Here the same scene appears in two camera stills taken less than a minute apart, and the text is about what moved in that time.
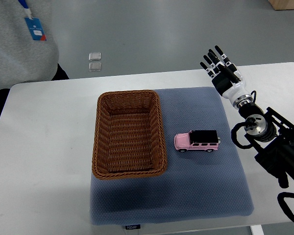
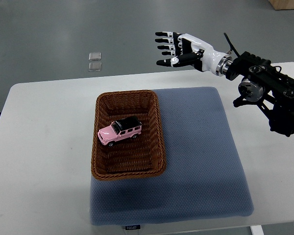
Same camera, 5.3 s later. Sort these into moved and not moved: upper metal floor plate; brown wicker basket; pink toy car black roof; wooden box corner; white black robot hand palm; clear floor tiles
Moved: white black robot hand palm; pink toy car black roof
Not moved: wooden box corner; brown wicker basket; upper metal floor plate; clear floor tiles
